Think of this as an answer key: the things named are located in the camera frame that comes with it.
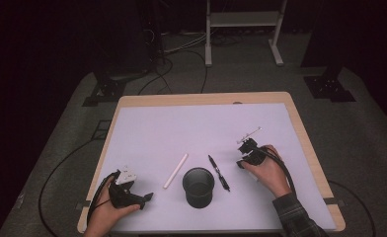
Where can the dark equipment tower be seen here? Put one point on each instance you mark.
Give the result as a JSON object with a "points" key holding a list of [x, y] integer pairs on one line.
{"points": [[150, 33]]}

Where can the black stand base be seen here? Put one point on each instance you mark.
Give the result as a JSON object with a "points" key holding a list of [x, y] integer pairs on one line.
{"points": [[107, 90], [328, 87]]}

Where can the person's left hand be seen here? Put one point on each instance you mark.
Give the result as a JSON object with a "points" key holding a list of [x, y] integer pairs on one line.
{"points": [[104, 217]]}

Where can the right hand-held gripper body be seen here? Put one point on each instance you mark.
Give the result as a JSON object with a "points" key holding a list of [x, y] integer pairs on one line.
{"points": [[254, 154]]}

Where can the white pen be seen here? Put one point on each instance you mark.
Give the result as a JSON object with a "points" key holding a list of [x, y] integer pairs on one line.
{"points": [[175, 171]]}

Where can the person's right hand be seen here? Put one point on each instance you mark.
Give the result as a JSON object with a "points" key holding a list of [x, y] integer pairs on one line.
{"points": [[270, 174]]}

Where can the black pen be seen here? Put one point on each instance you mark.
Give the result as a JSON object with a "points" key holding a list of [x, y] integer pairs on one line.
{"points": [[219, 173]]}

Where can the white table mat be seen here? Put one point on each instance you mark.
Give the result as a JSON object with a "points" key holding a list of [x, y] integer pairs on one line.
{"points": [[181, 131]]}

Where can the white metal desk frame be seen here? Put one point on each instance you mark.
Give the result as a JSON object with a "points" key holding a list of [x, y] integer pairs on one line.
{"points": [[244, 19]]}

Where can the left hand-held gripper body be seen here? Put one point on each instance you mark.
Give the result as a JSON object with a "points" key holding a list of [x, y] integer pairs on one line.
{"points": [[120, 196]]}

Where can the black mesh pen holder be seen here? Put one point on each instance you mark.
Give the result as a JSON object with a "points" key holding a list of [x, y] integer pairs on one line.
{"points": [[198, 194]]}

